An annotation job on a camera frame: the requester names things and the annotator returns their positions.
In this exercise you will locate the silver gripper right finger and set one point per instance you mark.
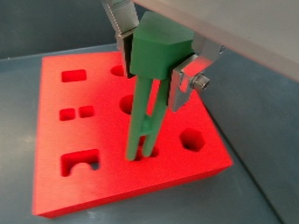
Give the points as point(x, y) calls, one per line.
point(189, 74)

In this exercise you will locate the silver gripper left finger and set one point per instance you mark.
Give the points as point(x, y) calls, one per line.
point(123, 18)

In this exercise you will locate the green three prong object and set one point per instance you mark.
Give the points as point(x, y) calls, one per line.
point(162, 45)

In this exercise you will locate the red block with shaped holes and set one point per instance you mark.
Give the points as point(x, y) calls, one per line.
point(82, 171)

